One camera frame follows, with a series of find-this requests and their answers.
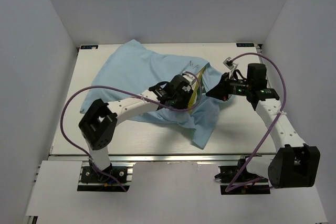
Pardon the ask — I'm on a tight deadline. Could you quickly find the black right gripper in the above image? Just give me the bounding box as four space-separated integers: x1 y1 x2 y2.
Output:
205 72 251 101

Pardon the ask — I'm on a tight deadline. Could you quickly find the cream quilted pillow yellow edge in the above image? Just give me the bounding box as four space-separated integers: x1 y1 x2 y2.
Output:
187 67 205 109

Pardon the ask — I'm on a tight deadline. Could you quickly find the light blue pillowcase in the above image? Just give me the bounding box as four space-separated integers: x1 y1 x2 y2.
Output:
80 40 222 149

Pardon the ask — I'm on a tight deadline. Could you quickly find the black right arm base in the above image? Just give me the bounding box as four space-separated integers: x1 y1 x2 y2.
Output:
215 157 271 196

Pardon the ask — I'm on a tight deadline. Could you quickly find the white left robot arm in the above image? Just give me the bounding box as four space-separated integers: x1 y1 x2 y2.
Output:
79 72 197 182

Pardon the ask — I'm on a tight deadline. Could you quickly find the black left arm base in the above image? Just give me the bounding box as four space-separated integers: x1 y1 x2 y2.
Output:
77 164 132 193

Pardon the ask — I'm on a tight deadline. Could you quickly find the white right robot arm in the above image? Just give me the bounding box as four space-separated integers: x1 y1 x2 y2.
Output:
206 60 320 191

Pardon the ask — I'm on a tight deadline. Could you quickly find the blue sticker right corner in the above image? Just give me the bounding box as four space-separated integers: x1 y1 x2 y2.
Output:
236 42 255 47

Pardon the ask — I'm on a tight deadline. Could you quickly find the blue sticker corner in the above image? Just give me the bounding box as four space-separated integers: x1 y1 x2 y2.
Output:
236 42 255 47
80 45 98 50

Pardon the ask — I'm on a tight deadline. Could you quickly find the blue sticker left corner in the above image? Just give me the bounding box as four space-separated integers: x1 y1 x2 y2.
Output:
80 45 98 50

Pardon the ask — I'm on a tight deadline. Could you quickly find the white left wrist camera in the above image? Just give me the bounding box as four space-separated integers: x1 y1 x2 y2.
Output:
182 71 197 89

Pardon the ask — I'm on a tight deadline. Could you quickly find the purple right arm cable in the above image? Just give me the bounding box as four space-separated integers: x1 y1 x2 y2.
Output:
225 52 287 193

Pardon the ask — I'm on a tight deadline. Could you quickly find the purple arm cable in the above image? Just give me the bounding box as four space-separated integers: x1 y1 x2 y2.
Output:
60 71 203 192
225 52 287 193

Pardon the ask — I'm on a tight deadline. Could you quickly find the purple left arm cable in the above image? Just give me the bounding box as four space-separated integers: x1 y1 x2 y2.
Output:
60 71 203 192

